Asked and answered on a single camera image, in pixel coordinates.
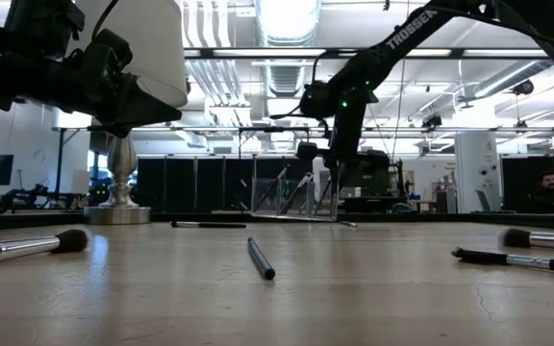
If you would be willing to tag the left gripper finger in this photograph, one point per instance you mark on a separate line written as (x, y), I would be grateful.
(147, 113)

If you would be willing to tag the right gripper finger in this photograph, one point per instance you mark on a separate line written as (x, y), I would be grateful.
(335, 187)

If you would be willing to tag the short thin makeup brush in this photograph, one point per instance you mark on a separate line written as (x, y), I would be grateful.
(324, 197)

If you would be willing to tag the thin black makeup brush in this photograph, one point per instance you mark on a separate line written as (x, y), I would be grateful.
(277, 182)
(349, 223)
(303, 185)
(219, 224)

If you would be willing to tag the clear acrylic organizer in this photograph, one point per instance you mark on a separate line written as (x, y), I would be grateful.
(306, 211)

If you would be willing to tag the black eyeliner pencil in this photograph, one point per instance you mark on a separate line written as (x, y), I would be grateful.
(260, 259)

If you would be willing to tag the fluffy makeup brush silver ferrule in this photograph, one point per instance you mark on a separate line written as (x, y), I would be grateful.
(17, 247)

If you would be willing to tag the flat-head makeup brush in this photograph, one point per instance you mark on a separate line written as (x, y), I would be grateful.
(522, 261)

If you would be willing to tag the thick makeup brush silver ferrule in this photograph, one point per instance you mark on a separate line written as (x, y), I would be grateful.
(546, 239)

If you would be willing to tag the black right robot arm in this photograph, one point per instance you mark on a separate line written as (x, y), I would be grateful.
(402, 33)

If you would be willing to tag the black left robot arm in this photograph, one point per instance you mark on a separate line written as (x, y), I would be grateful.
(41, 29)

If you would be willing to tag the black computer monitor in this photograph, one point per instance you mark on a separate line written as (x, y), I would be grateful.
(378, 173)

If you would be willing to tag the white shade silver table lamp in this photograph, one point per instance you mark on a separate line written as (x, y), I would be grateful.
(161, 48)

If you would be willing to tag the black partition panels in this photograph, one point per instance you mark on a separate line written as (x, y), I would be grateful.
(176, 182)
(517, 182)

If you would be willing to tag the black ceiling spotlight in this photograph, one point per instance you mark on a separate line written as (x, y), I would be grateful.
(432, 121)
(523, 87)

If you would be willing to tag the overhead light bar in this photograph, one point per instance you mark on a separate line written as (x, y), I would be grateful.
(258, 52)

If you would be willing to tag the white pillar with signs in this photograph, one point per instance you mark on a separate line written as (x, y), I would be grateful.
(476, 168)

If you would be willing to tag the person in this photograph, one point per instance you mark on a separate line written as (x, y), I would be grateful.
(548, 187)

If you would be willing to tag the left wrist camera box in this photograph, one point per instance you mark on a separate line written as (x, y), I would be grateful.
(108, 53)

